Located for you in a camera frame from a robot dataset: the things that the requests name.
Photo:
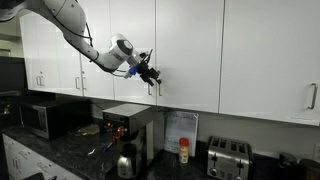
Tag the brown paper item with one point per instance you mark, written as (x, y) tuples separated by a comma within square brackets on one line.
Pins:
[(89, 130)]

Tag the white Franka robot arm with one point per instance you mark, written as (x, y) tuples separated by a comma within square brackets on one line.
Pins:
[(71, 20)]

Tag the white lower cabinet row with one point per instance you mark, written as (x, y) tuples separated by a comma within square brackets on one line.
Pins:
[(26, 160)]

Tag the black and silver microwave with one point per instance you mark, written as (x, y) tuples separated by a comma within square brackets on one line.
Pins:
[(36, 118)]

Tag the black machine with light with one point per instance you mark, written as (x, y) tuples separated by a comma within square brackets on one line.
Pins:
[(8, 106)]

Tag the stainless steel coffee maker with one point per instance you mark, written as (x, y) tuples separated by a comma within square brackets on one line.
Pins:
[(133, 116)]

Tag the blue pen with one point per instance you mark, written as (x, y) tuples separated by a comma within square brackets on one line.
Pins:
[(108, 147)]

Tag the white paper sign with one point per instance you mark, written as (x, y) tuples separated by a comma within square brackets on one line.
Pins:
[(181, 130)]

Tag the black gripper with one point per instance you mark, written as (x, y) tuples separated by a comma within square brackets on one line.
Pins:
[(144, 70)]

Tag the small white scrap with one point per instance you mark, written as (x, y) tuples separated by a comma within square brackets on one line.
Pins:
[(91, 152)]

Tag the steel coffee carafe black lid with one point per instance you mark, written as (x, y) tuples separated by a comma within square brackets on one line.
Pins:
[(128, 163)]

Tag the silver four-slot toaster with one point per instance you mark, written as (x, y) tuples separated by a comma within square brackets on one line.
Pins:
[(228, 160)]

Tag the white wall outlet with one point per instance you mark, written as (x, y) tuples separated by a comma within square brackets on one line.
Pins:
[(317, 151)]

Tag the spice jar with orange lid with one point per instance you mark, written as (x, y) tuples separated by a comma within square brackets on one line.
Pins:
[(183, 151)]

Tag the blue wrist mount piece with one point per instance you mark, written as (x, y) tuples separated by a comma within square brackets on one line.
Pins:
[(132, 70)]

